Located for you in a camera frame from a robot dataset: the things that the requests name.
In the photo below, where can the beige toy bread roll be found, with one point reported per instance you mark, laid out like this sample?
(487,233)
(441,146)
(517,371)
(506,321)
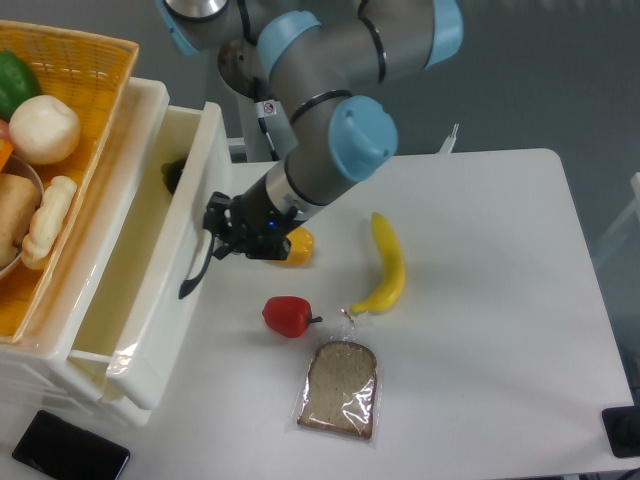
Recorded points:
(47,222)

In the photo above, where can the black object at edge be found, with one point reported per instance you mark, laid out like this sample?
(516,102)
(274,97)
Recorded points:
(622,430)

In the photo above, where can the bagged bread slice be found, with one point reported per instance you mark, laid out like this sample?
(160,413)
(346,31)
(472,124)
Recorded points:
(340,393)

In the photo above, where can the white round bun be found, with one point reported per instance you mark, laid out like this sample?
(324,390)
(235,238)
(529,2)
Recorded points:
(44,130)

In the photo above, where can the orange wicker basket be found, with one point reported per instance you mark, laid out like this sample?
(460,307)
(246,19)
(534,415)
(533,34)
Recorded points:
(88,72)

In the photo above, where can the metal bowl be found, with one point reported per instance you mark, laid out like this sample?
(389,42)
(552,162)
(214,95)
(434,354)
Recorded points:
(18,167)

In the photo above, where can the yellow toy banana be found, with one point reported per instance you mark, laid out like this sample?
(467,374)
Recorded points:
(393,281)

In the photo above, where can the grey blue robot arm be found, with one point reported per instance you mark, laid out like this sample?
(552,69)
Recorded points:
(342,142)

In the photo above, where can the white drawer cabinet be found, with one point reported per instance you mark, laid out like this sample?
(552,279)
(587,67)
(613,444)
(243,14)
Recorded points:
(48,367)

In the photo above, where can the red toy bell pepper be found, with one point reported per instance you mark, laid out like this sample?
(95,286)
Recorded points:
(289,316)

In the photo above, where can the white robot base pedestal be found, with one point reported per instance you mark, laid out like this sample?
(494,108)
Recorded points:
(255,135)

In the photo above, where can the brown toy potato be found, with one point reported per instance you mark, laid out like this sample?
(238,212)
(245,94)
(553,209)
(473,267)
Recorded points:
(19,200)

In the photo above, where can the white drawer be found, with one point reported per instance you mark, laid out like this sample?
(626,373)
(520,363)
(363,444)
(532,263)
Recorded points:
(137,316)

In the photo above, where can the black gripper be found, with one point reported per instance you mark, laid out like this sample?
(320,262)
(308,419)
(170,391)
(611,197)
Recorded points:
(260,228)

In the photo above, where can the dark toy eggplant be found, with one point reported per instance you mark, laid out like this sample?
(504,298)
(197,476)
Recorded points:
(172,173)

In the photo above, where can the yellow toy bell pepper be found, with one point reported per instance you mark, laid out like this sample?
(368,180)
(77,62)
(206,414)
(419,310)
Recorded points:
(302,244)

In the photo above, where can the black smartphone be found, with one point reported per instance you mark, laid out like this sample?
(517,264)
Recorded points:
(62,450)

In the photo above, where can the green toy pepper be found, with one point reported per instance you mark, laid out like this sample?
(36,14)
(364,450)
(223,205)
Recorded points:
(18,84)

